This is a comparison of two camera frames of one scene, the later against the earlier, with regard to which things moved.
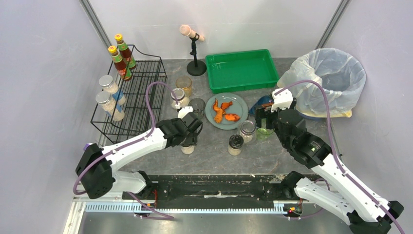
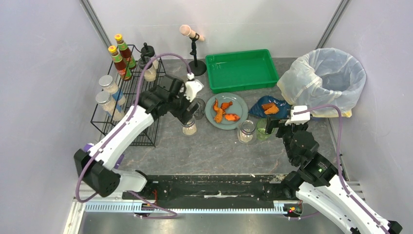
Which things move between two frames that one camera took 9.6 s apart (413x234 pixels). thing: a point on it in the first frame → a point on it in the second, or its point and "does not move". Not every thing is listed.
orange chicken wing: x=215 y=107 does not move
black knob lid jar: x=235 y=143 → x=147 y=55
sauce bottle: x=125 y=51 does not move
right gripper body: x=267 y=114 → x=279 y=128
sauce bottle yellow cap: x=124 y=72 does not move
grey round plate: x=239 y=107 does not move
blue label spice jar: x=113 y=108 does not move
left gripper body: x=189 y=138 → x=186 y=107
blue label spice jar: x=109 y=86 does not move
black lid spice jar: x=188 y=150 → x=150 y=74
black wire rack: x=130 y=101 does not move
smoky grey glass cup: x=198 y=107 does not move
